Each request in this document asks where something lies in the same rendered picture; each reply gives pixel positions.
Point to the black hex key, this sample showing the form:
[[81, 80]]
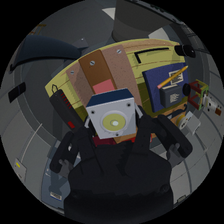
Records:
[[148, 50]]

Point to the white blue circular level block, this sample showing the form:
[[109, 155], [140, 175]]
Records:
[[112, 108]]

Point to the red green frame stand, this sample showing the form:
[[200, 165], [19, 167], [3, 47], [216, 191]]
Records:
[[197, 94]]

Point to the white cylinder with brown end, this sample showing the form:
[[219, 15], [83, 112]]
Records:
[[210, 104]]

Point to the black torch with red marks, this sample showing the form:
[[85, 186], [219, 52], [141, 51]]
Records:
[[64, 105]]

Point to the black wall plate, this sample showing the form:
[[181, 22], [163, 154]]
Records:
[[17, 92]]

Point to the blue notebook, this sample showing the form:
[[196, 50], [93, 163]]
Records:
[[154, 82]]

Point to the pink pad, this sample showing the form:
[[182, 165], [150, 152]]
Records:
[[104, 86]]

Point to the yellow pencil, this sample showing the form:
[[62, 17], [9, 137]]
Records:
[[172, 77]]

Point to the red block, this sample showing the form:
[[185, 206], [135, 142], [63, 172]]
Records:
[[103, 141]]

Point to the black curled bracket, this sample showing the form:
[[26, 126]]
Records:
[[180, 109]]

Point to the pink cork board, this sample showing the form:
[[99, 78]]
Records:
[[122, 70]]

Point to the brown rail strip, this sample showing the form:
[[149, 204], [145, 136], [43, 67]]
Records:
[[96, 70]]

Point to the white adapter block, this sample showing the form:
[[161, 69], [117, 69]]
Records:
[[193, 124]]

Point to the black eyepiece cylinder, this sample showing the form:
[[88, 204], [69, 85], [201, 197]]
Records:
[[185, 50]]

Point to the white yellow spool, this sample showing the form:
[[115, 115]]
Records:
[[182, 121]]

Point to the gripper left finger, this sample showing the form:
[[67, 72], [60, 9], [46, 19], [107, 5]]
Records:
[[61, 150]]

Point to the grey wall box yellow label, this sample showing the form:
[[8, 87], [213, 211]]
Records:
[[20, 169]]

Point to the grey blue cabinet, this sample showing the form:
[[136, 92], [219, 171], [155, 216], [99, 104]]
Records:
[[54, 185]]

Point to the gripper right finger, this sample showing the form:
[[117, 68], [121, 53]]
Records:
[[176, 136]]

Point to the wooden stool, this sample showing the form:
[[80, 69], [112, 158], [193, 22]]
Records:
[[37, 28]]

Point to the black round cap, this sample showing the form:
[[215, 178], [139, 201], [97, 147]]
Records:
[[186, 89]]

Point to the dark blue cover sheet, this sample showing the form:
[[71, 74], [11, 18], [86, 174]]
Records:
[[45, 49]]

